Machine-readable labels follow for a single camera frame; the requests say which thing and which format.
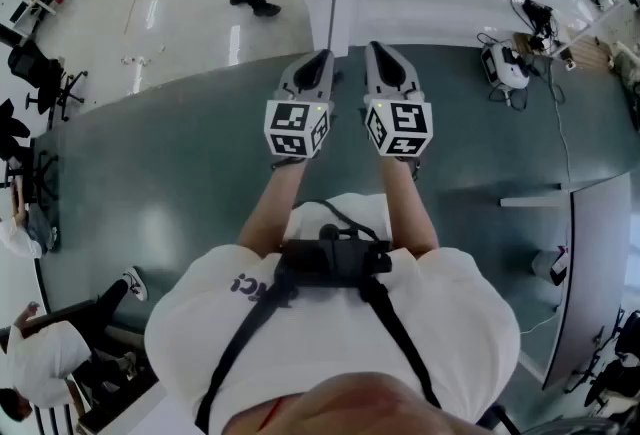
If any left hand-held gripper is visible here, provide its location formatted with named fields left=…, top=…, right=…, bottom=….
left=263, top=49, right=336, bottom=170

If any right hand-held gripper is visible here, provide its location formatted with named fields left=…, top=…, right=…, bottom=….
left=362, top=40, right=435, bottom=182

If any person's left forearm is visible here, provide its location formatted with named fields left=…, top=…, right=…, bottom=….
left=237, top=165, right=307, bottom=257

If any person's right forearm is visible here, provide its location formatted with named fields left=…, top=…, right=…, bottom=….
left=379, top=157, right=440, bottom=258

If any white machine with screen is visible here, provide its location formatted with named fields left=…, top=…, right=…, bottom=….
left=479, top=41, right=532, bottom=90

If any black chest-mounted device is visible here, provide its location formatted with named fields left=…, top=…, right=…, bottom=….
left=278, top=236, right=394, bottom=288

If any grey waste bin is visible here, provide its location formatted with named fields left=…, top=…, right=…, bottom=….
left=531, top=244, right=572, bottom=288

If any person's white shirt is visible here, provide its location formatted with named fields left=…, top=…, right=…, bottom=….
left=143, top=192, right=522, bottom=435

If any grey curved desk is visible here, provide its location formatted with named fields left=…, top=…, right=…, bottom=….
left=499, top=174, right=635, bottom=393

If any black mesh office chair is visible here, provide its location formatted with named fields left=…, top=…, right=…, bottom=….
left=7, top=40, right=90, bottom=129

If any jacket-covered black office chair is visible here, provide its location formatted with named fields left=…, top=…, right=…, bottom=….
left=0, top=98, right=62, bottom=205

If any person's face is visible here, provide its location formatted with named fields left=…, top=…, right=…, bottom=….
left=224, top=372, right=481, bottom=435

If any black device cable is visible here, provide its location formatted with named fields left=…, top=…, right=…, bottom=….
left=299, top=199, right=384, bottom=244

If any black cable bundle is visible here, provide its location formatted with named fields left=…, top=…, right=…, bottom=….
left=508, top=0, right=557, bottom=52

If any black harness strap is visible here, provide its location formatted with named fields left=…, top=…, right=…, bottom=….
left=193, top=272, right=301, bottom=435
left=357, top=275, right=445, bottom=410

